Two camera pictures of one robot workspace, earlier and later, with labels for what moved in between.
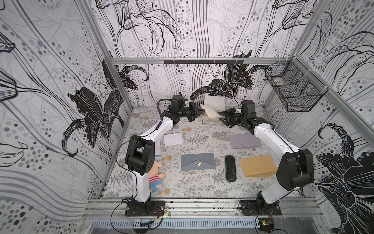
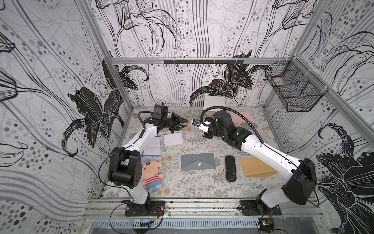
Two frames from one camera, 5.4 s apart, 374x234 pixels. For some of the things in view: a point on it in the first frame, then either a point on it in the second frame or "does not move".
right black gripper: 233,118 -> 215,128
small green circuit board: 266,224 does not move
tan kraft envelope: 259,166 does not move
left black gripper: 193,112 -> 176,118
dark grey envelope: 197,162 does not move
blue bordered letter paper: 173,139 does not move
